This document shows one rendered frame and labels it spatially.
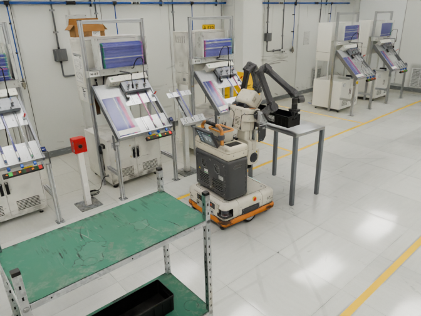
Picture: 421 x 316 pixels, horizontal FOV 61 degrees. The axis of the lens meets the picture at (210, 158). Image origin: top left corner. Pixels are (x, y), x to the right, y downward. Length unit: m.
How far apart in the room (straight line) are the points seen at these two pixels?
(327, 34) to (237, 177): 4.98
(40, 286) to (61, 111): 4.31
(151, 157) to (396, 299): 3.03
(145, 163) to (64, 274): 3.07
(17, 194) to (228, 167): 2.15
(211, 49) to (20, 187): 2.91
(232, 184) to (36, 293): 2.13
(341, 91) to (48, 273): 6.77
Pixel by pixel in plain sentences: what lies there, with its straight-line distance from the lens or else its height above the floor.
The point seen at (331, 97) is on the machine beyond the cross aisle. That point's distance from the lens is 7.80.
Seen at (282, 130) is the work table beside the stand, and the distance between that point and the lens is 3.73.
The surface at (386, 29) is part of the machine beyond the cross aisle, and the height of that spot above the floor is 1.52.
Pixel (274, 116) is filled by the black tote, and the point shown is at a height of 0.94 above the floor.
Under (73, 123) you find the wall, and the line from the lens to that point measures 5.81.
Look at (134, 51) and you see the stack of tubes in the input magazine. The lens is 4.38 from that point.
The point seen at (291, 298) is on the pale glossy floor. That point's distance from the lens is 2.82.
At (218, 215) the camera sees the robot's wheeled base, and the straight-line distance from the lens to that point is 3.41.
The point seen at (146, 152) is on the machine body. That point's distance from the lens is 4.50.
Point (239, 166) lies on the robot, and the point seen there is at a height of 0.61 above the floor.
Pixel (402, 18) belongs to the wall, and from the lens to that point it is 10.46.
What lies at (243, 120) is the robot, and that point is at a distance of 3.41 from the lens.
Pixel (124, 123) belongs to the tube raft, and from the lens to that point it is 4.03.
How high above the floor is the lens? 1.91
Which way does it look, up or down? 22 degrees down
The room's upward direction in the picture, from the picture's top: 2 degrees counter-clockwise
